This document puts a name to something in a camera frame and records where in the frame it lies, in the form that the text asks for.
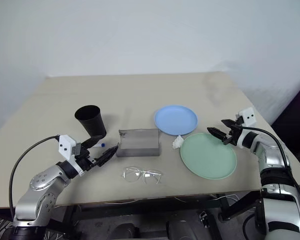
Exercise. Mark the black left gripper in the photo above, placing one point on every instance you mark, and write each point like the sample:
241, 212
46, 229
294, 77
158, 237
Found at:
84, 160

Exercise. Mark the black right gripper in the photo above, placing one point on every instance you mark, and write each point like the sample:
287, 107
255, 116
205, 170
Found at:
235, 130

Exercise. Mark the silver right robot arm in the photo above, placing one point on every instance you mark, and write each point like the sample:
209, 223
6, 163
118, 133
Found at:
277, 200

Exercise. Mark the small white blue-capped tube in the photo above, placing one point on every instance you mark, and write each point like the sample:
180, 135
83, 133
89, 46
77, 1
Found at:
99, 145

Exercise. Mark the black plastic cup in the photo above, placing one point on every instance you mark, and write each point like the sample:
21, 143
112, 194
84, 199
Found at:
92, 122

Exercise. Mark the green round plate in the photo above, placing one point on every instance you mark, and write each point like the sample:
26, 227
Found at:
207, 157

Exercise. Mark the open grey glasses case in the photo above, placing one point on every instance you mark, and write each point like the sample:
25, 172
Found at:
138, 143

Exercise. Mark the clear-framed eyeglasses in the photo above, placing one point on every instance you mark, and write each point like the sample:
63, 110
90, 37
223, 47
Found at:
130, 172

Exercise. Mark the blue round plate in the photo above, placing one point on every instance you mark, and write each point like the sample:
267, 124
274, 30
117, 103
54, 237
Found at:
176, 120

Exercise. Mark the crumpled white paper ball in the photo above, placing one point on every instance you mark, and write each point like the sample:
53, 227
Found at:
177, 143

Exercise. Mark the dark purple panel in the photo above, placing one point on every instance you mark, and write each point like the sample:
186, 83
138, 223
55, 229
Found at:
297, 112

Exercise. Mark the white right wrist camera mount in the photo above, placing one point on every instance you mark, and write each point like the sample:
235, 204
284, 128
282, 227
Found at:
248, 116

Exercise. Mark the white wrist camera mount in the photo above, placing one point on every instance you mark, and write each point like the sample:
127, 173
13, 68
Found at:
248, 116
65, 146

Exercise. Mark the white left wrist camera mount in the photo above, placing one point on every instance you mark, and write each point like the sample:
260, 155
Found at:
65, 146

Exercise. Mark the black metal table frame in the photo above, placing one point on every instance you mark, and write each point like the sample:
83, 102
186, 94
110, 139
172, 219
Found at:
140, 207

